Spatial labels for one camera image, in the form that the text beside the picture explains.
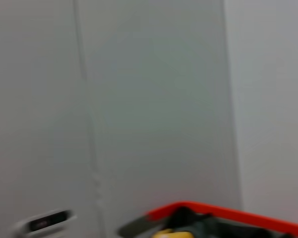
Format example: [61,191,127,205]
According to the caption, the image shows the dark cloth in orange-rimmed bin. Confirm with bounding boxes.
[163,206,298,238]

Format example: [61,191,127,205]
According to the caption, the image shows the yellow object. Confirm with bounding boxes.
[151,228,196,238]

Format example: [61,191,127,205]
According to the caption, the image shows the orange-rimmed dark bin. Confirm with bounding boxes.
[118,201,298,238]

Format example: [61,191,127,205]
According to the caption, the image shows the white plate with dark slot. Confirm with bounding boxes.
[13,209,78,238]

